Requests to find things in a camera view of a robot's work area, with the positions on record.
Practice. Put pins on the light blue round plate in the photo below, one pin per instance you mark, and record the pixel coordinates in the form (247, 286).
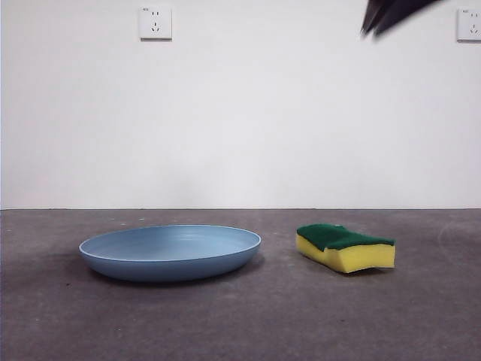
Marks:
(169, 255)

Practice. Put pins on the white wall socket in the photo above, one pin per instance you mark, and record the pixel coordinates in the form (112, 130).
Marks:
(469, 25)
(156, 24)

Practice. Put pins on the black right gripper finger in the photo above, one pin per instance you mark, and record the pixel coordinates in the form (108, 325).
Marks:
(374, 13)
(402, 9)

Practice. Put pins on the yellow green scouring sponge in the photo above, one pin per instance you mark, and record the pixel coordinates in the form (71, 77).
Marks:
(360, 259)

